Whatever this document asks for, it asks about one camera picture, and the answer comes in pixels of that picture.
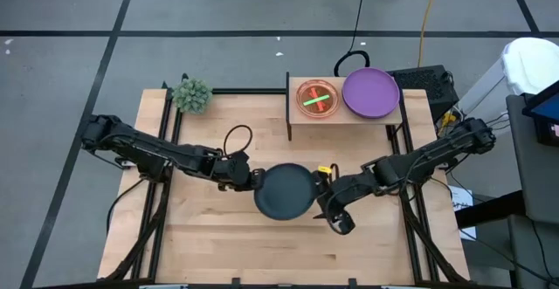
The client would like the green translucent plate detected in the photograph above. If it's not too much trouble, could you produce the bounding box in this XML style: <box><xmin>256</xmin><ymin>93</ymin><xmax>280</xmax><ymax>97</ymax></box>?
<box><xmin>295</xmin><ymin>79</ymin><xmax>341</xmax><ymax>119</ymax></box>

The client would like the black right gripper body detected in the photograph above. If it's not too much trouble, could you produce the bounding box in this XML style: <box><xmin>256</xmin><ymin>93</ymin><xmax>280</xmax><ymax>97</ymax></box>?
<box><xmin>313</xmin><ymin>165</ymin><xmax>379</xmax><ymax>237</ymax></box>

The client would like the red plate with curved mark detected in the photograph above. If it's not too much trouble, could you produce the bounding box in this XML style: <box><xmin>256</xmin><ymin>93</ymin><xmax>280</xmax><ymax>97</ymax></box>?
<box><xmin>295</xmin><ymin>79</ymin><xmax>341</xmax><ymax>119</ymax></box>

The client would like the black aluminium table frame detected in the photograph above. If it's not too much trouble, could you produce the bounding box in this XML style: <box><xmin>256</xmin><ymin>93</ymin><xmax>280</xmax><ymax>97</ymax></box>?
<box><xmin>104</xmin><ymin>72</ymin><xmax>471</xmax><ymax>288</ymax></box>

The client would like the black cable with loop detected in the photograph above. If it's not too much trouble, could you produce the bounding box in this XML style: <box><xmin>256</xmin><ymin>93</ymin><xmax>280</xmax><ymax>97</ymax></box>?
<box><xmin>334</xmin><ymin>0</ymin><xmax>371</xmax><ymax>77</ymax></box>

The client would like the wooden shelf with black legs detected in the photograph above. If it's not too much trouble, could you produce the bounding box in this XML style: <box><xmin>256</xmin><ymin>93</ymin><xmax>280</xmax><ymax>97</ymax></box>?
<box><xmin>284</xmin><ymin>71</ymin><xmax>410</xmax><ymax>141</ymax></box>

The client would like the dark teal plate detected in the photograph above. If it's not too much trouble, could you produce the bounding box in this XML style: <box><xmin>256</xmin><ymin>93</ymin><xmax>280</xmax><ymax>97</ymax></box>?
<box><xmin>253</xmin><ymin>162</ymin><xmax>319</xmax><ymax>222</ymax></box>

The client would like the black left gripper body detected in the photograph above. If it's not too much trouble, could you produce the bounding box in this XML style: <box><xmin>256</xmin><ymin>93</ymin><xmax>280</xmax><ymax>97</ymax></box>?
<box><xmin>213</xmin><ymin>151</ymin><xmax>257</xmax><ymax>193</ymax></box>

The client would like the white lidded bin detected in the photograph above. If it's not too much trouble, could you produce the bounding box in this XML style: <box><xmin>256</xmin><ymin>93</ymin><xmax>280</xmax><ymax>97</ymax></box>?
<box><xmin>458</xmin><ymin>37</ymin><xmax>559</xmax><ymax>115</ymax></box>

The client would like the potted green succulent plant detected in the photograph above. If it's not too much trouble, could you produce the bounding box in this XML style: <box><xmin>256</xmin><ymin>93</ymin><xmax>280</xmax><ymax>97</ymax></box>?
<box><xmin>171</xmin><ymin>78</ymin><xmax>214</xmax><ymax>115</ymax></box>

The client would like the white paper sheet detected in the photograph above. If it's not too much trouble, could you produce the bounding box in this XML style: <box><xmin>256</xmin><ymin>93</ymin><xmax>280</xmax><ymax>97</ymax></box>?
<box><xmin>449</xmin><ymin>185</ymin><xmax>478</xmax><ymax>241</ymax></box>

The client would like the grey cart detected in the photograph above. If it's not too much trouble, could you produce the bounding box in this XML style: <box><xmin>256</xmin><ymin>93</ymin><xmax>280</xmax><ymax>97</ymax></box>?
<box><xmin>506</xmin><ymin>93</ymin><xmax>559</xmax><ymax>289</ymax></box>

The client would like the black tablet screen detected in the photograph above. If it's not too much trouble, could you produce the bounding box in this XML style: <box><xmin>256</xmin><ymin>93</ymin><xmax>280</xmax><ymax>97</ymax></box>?
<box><xmin>521</xmin><ymin>79</ymin><xmax>559</xmax><ymax>147</ymax></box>

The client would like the purple plastic plate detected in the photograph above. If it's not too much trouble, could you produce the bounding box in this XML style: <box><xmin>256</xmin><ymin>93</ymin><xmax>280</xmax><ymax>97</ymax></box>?
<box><xmin>341</xmin><ymin>66</ymin><xmax>401</xmax><ymax>120</ymax></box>

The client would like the yellow cable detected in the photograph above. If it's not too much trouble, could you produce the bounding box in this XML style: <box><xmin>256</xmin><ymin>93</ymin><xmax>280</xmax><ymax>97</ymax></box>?
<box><xmin>418</xmin><ymin>0</ymin><xmax>445</xmax><ymax>68</ymax></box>

